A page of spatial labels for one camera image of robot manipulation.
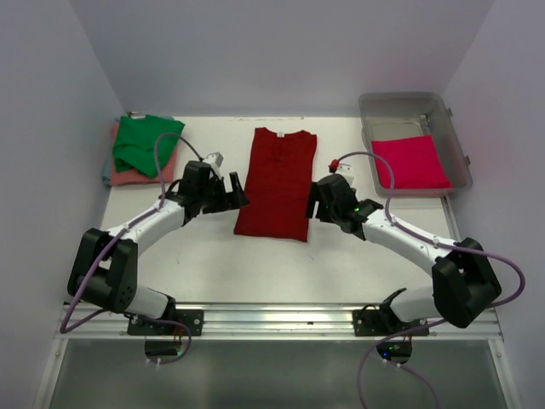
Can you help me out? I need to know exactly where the aluminium mounting rail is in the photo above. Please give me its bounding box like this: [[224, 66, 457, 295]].
[[55, 303, 503, 341]]

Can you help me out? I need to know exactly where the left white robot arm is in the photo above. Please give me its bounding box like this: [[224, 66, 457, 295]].
[[67, 160, 250, 335]]

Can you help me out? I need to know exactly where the clear plastic storage bin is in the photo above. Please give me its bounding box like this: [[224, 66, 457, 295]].
[[359, 92, 473, 197]]

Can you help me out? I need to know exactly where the green t-shirt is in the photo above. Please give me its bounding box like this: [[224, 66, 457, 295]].
[[112, 115, 185, 178]]

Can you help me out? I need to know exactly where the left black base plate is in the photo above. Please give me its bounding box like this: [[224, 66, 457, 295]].
[[127, 308, 204, 337]]

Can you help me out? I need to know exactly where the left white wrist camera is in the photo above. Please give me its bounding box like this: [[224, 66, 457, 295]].
[[203, 152, 224, 177]]

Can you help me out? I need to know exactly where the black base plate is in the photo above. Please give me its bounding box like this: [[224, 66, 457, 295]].
[[127, 308, 204, 337], [352, 304, 429, 337]]

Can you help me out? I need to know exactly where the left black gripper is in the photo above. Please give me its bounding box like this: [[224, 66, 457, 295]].
[[198, 172, 249, 214]]

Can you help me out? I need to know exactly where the folded salmon pink t-shirt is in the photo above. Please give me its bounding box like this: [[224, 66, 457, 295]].
[[111, 122, 159, 186]]

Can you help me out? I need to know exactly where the folded light blue t-shirt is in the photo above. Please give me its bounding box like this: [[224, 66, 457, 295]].
[[101, 157, 112, 187]]

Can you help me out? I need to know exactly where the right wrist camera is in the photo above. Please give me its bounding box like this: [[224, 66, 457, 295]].
[[336, 164, 355, 187]]

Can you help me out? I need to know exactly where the magenta folded t-shirt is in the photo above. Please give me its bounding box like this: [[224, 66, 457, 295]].
[[371, 135, 453, 190]]

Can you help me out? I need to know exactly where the dark red t-shirt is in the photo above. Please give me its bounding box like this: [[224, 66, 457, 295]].
[[234, 127, 318, 243]]

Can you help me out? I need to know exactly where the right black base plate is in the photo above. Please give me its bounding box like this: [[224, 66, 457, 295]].
[[352, 304, 429, 337]]

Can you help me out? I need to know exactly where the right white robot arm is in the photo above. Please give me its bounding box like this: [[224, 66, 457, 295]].
[[307, 174, 502, 335]]

